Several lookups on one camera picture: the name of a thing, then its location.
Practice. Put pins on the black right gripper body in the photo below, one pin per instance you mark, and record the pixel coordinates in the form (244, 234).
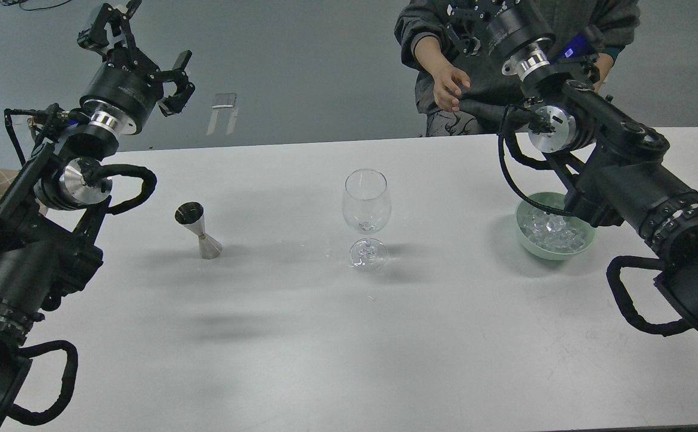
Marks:
(510, 26)

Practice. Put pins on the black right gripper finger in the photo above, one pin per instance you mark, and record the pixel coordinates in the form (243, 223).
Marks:
(467, 23)

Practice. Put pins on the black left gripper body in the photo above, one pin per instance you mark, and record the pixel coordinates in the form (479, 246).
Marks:
(124, 83)

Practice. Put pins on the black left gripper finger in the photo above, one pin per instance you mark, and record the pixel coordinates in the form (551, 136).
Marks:
(184, 89)
(108, 29)

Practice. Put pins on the steel cocktail jigger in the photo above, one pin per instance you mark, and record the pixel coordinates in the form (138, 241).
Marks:
(192, 216)

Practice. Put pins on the clear ice cubes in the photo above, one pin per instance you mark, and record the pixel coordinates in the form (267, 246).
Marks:
(553, 232)

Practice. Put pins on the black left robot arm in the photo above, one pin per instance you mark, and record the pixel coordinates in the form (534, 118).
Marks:
(52, 212)

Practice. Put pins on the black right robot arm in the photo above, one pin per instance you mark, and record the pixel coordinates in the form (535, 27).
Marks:
(568, 151)

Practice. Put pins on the clear wine glass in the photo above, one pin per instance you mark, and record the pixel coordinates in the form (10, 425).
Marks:
(366, 209)

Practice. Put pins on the person's hand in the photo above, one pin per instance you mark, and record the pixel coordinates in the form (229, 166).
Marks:
(449, 85)

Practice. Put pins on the silver floor plate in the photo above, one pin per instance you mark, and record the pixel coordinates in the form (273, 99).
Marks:
(224, 100)

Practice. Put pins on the person in grey sweater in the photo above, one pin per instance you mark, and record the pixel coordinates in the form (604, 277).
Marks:
(420, 31)

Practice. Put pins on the green bowl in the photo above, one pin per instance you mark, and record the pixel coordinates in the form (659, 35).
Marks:
(523, 208)

